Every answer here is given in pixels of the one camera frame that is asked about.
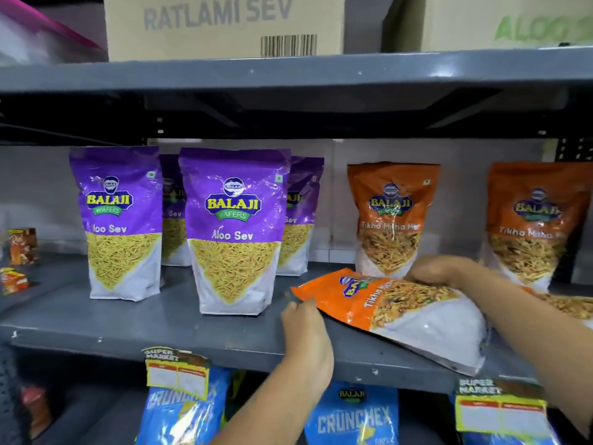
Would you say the person's left hand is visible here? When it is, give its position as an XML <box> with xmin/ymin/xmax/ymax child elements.
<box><xmin>280</xmin><ymin>299</ymin><xmax>335</xmax><ymax>381</ymax></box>

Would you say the person's right hand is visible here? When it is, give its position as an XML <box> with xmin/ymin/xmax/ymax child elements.
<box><xmin>404</xmin><ymin>254</ymin><xmax>479</xmax><ymax>290</ymax></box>

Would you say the orange snack packet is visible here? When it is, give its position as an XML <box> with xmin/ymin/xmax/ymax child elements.
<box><xmin>347</xmin><ymin>161</ymin><xmax>441</xmax><ymax>280</ymax></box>
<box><xmin>523</xmin><ymin>286</ymin><xmax>593</xmax><ymax>330</ymax></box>
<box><xmin>291</xmin><ymin>268</ymin><xmax>488</xmax><ymax>377</ymax></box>
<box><xmin>478</xmin><ymin>161</ymin><xmax>593</xmax><ymax>293</ymax></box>

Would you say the person's left forearm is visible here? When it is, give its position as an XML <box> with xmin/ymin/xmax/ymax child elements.
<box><xmin>211</xmin><ymin>361</ymin><xmax>334</xmax><ymax>445</ymax></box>

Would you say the person's right forearm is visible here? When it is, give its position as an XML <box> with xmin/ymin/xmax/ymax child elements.
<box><xmin>456</xmin><ymin>263</ymin><xmax>593</xmax><ymax>438</ymax></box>

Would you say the purple snack packet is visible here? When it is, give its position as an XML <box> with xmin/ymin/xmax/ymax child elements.
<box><xmin>178</xmin><ymin>147</ymin><xmax>292</xmax><ymax>316</ymax></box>
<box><xmin>69</xmin><ymin>146</ymin><xmax>164</xmax><ymax>302</ymax></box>
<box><xmin>276</xmin><ymin>155</ymin><xmax>325</xmax><ymax>278</ymax></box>
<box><xmin>159</xmin><ymin>154</ymin><xmax>192</xmax><ymax>267</ymax></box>

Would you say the green yellow snack packet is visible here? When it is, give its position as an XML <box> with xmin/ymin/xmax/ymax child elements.
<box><xmin>221</xmin><ymin>370</ymin><xmax>247</xmax><ymax>424</ymax></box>

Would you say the grey metal shelf rack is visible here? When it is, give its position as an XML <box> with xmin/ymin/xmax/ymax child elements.
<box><xmin>0</xmin><ymin>45</ymin><xmax>593</xmax><ymax>445</ymax></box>

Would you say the blue snack packet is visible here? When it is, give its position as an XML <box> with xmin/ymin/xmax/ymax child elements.
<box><xmin>304</xmin><ymin>382</ymin><xmax>400</xmax><ymax>445</ymax></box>
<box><xmin>135</xmin><ymin>366</ymin><xmax>233</xmax><ymax>445</ymax></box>
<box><xmin>461</xmin><ymin>424</ymin><xmax>562</xmax><ymax>445</ymax></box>

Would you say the yellow shelf price label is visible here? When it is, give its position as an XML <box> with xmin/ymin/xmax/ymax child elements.
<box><xmin>454</xmin><ymin>377</ymin><xmax>555</xmax><ymax>439</ymax></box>
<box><xmin>141</xmin><ymin>346</ymin><xmax>212</xmax><ymax>402</ymax></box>

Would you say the black perforated shelf upright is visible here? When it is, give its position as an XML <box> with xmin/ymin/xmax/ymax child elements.
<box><xmin>553</xmin><ymin>138</ymin><xmax>593</xmax><ymax>284</ymax></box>

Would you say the brown cardboard box green print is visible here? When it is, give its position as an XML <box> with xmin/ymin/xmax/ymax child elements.
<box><xmin>382</xmin><ymin>0</ymin><xmax>593</xmax><ymax>53</ymax></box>

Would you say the red snack packet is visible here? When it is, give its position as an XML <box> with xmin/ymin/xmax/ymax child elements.
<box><xmin>20</xmin><ymin>384</ymin><xmax>53</xmax><ymax>440</ymax></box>

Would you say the small orange carton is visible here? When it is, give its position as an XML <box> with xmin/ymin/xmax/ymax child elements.
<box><xmin>0</xmin><ymin>267</ymin><xmax>30</xmax><ymax>296</ymax></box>
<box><xmin>6</xmin><ymin>227</ymin><xmax>39</xmax><ymax>266</ymax></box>

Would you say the brown cardboard box grey print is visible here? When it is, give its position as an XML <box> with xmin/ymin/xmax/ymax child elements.
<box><xmin>103</xmin><ymin>0</ymin><xmax>346</xmax><ymax>62</ymax></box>

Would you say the clear plastic bag pink edge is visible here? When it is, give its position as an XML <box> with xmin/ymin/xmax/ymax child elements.
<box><xmin>0</xmin><ymin>0</ymin><xmax>108</xmax><ymax>66</ymax></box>

